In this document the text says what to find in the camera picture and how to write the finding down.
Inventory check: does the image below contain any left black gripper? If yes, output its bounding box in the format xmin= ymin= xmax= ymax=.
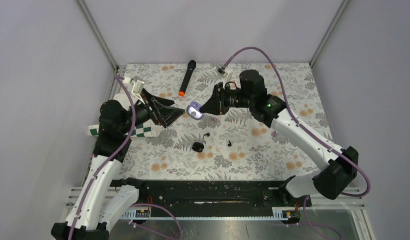
xmin=120 ymin=88 xmax=186 ymax=134

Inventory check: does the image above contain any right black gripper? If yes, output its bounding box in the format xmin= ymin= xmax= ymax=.
xmin=200 ymin=82 xmax=254 ymax=116

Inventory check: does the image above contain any purple earbud charging case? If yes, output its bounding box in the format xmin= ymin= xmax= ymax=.
xmin=186 ymin=100 xmax=204 ymax=120

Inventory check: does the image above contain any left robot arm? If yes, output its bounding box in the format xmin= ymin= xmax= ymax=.
xmin=51 ymin=89 xmax=185 ymax=240

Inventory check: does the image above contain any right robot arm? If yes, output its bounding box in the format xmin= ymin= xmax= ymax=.
xmin=198 ymin=69 xmax=359 ymax=206

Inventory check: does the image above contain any black earbud charging case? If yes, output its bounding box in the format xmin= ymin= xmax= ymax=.
xmin=191 ymin=142 xmax=204 ymax=153

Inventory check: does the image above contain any green white checkered mat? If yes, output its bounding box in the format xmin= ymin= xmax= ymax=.
xmin=87 ymin=93 xmax=163 ymax=138

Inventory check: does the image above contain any floral tablecloth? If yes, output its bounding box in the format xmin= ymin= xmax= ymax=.
xmin=116 ymin=63 xmax=332 ymax=180

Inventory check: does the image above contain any black microphone orange tip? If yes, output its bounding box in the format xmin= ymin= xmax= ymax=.
xmin=178 ymin=60 xmax=196 ymax=97

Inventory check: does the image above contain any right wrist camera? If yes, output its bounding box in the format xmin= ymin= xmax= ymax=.
xmin=216 ymin=66 xmax=233 ymax=87

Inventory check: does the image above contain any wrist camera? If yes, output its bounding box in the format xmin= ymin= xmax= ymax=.
xmin=216 ymin=66 xmax=233 ymax=87
xmin=122 ymin=77 xmax=144 ymax=101

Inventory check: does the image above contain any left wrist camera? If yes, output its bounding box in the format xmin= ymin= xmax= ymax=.
xmin=122 ymin=77 xmax=144 ymax=101

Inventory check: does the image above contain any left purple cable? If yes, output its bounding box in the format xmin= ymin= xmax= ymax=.
xmin=67 ymin=76 xmax=136 ymax=240

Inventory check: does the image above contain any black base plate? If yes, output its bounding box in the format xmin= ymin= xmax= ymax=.
xmin=103 ymin=179 xmax=312 ymax=219

